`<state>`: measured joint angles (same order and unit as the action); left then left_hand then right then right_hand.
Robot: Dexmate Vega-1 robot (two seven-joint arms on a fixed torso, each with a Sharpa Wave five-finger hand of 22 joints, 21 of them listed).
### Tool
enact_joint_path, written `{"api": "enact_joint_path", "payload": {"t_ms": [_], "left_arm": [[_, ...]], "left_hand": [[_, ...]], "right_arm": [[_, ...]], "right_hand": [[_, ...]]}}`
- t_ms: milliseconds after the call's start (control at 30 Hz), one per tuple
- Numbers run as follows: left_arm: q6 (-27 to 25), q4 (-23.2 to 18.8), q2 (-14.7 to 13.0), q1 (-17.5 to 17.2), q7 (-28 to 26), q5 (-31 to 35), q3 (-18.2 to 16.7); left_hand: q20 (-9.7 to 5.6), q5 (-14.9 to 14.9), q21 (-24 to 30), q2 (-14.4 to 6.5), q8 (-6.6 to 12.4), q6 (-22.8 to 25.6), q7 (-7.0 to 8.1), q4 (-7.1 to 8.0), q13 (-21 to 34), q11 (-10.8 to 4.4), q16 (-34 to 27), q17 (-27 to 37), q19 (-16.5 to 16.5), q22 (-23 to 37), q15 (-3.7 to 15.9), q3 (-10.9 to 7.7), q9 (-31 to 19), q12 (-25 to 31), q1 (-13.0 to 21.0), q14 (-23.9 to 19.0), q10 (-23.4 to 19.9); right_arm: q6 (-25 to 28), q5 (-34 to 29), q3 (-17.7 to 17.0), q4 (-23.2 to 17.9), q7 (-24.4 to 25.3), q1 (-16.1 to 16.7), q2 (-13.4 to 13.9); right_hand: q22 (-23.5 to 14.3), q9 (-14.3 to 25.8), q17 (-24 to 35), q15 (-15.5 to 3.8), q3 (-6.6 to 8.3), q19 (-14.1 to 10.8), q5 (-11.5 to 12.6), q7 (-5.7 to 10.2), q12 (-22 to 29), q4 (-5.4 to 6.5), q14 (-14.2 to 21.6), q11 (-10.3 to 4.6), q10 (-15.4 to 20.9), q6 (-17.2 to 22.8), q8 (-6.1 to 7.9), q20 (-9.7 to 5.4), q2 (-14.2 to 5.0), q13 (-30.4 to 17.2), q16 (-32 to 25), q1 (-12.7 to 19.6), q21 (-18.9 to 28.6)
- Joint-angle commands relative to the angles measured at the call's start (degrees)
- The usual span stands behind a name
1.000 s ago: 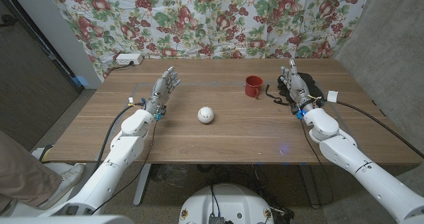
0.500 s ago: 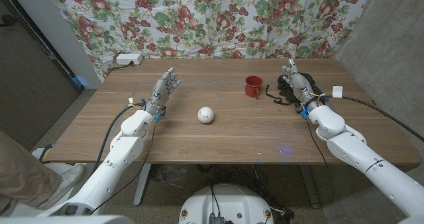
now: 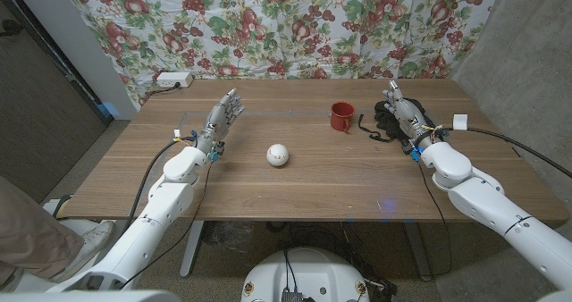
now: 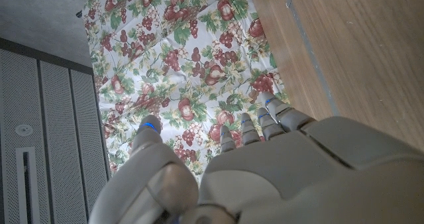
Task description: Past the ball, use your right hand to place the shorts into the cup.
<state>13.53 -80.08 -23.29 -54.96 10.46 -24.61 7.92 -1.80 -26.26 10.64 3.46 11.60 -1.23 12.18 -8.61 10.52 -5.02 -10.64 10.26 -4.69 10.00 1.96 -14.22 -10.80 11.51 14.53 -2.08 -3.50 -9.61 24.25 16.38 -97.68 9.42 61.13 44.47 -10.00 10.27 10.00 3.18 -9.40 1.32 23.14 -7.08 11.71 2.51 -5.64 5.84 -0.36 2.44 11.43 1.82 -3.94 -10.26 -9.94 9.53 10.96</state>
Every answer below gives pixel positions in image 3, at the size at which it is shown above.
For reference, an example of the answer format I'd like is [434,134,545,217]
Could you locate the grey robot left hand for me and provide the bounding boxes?
[196,88,246,156]

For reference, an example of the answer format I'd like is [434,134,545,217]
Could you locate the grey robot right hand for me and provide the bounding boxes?
[383,80,435,150]

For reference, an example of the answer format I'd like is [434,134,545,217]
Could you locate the black shorts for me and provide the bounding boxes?
[357,96,448,145]

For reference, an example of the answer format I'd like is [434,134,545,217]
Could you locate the white power strip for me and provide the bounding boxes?
[156,71,195,88]

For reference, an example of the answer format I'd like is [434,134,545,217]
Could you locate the red mug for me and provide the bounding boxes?
[330,101,357,133]

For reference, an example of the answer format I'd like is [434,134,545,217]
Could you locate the white baseball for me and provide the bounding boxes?
[266,143,290,167]

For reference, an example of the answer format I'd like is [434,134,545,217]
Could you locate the floral fruit print backdrop cloth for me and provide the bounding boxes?
[60,0,504,109]

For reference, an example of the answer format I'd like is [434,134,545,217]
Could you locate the grey table leg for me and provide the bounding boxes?
[179,220,206,279]
[404,221,433,281]

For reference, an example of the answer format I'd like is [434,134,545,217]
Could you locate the black object with yellow edge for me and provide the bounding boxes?
[52,193,74,222]

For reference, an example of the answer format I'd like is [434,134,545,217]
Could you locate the white sneaker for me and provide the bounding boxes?
[47,220,115,284]

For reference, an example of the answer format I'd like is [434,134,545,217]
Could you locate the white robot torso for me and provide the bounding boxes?
[240,247,371,302]

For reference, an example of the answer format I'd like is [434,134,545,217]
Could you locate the person's leg in tan trousers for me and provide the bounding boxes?
[0,174,86,288]

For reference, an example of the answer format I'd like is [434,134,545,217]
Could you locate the black power strip cord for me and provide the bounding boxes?
[141,81,182,102]

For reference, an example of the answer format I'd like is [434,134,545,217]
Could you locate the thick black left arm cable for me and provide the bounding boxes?
[122,135,198,234]

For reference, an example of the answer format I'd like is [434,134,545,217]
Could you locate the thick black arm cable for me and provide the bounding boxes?
[122,135,198,234]
[464,126,572,179]

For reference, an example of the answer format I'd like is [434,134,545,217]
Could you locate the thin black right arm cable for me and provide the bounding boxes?
[415,158,452,279]

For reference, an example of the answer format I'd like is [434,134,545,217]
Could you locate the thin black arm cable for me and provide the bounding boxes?
[116,158,214,290]
[415,158,452,279]

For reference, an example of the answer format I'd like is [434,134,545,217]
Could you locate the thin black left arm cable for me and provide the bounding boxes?
[116,158,214,290]

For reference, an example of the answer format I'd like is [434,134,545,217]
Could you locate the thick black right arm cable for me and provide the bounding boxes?
[464,126,572,179]

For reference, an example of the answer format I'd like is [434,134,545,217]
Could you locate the black door handle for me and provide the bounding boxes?
[0,19,23,38]

